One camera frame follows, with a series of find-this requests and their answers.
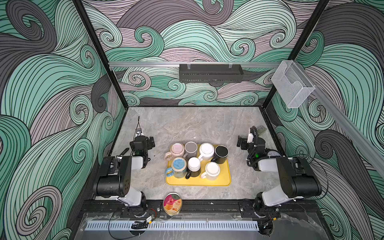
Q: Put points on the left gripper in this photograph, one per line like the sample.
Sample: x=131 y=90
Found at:
x=140 y=144

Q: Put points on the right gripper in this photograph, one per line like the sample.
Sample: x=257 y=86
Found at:
x=256 y=144

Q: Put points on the pink ceramic mug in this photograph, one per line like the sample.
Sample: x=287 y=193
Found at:
x=176 y=150

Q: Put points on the blue butterfly mug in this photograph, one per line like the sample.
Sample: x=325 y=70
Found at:
x=178 y=168

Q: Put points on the grey ceramic mug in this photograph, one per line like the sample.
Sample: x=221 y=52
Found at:
x=191 y=149

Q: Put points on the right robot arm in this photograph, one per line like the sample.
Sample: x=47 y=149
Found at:
x=297 y=179

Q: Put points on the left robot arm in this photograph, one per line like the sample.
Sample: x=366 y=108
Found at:
x=113 y=181

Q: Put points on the black ceramic mug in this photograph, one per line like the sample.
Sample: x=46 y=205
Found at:
x=220 y=154

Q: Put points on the white ceramic mug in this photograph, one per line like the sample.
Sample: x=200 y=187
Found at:
x=212 y=171

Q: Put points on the white ribbed-base mug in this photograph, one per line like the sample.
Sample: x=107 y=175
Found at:
x=206 y=151

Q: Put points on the black alarm clock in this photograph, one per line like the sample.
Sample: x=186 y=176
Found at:
x=273 y=154

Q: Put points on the glass jar black lid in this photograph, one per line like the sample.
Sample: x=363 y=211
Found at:
x=261 y=130

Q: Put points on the yellow plastic tray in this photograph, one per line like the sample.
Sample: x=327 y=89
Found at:
x=224 y=178

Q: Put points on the round colourful tin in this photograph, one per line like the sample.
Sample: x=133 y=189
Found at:
x=172 y=204

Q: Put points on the black handled tool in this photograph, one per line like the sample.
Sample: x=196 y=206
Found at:
x=123 y=152

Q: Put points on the white-base black handle mug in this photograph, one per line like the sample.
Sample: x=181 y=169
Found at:
x=194 y=168

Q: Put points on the clear plastic wall bin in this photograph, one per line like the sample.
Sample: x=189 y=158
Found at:
x=292 y=83

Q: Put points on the black wall shelf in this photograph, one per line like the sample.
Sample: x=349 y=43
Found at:
x=211 y=73

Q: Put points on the white slotted cable duct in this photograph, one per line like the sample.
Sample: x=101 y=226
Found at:
x=175 y=226

